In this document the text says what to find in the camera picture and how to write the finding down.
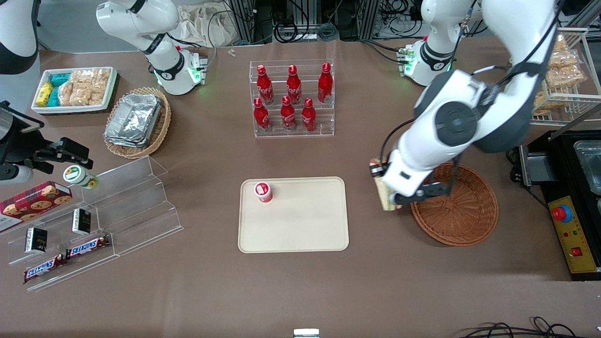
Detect triangular sandwich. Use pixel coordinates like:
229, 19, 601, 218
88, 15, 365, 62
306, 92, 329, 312
369, 158, 401, 211

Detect round brown wicker basket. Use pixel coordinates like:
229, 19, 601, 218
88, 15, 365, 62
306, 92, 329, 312
409, 162, 499, 247

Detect white rectangular snack tray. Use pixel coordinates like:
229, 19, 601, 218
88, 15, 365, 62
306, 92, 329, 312
31, 67, 118, 115

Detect oval light wicker basket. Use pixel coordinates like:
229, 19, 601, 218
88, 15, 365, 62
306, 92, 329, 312
103, 87, 172, 159

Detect beige plastic tray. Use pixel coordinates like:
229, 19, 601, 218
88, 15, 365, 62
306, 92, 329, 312
238, 177, 350, 254

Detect cup with green white lid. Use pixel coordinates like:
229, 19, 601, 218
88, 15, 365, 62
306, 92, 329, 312
63, 165, 99, 190

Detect red tartan cookie box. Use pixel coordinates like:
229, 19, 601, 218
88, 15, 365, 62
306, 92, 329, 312
0, 181, 73, 233

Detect clear bag of rice crackers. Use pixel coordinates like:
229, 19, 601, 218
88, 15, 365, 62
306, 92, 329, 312
59, 82, 92, 107
70, 69, 94, 86
91, 68, 111, 107

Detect small black snack box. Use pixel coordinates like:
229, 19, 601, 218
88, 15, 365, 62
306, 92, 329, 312
24, 227, 48, 254
72, 208, 92, 236

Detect yellow snack pack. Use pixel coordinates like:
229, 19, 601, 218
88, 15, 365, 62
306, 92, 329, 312
36, 82, 54, 107

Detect stack of foil trays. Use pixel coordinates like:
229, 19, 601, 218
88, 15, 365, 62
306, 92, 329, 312
104, 93, 163, 148

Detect clear acrylic bottle rack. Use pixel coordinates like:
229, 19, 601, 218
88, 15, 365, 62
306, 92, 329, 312
249, 59, 335, 138

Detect clear acrylic stepped shelf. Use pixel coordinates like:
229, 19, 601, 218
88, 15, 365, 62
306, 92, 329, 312
7, 156, 185, 292

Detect Snickers chocolate bar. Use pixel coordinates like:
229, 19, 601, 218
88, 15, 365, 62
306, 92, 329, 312
23, 254, 68, 284
65, 234, 112, 260

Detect red cola bottle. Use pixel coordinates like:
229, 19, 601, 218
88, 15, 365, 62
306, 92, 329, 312
280, 96, 297, 131
256, 65, 274, 105
301, 98, 317, 132
317, 62, 333, 104
253, 98, 270, 132
286, 65, 302, 105

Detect red cup with white lid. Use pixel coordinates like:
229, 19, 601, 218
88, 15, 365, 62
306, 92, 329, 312
254, 181, 274, 203

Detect yellow emergency stop box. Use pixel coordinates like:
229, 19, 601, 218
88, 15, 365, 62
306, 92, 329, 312
548, 196, 600, 274

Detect white cloth bag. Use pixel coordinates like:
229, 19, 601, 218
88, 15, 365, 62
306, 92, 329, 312
176, 2, 238, 47

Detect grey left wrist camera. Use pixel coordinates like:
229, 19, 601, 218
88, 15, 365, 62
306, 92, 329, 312
411, 182, 449, 201

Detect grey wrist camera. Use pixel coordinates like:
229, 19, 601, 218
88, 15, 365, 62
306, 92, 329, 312
0, 163, 34, 184
411, 182, 449, 201

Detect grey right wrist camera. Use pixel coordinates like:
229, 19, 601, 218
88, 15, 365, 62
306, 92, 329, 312
0, 163, 34, 184

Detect black arm base cable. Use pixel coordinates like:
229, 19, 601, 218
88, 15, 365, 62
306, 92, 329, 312
361, 39, 410, 64

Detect coiled black cable bundle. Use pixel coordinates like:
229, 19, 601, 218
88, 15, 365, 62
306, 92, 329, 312
275, 19, 339, 42

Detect black floor cables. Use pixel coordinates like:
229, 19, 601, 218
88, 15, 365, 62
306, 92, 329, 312
462, 316, 601, 338

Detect white wire basket rack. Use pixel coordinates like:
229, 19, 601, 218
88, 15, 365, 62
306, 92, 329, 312
530, 27, 590, 126

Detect aluminium frame rack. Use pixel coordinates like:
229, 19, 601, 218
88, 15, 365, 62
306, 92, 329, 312
228, 0, 381, 44

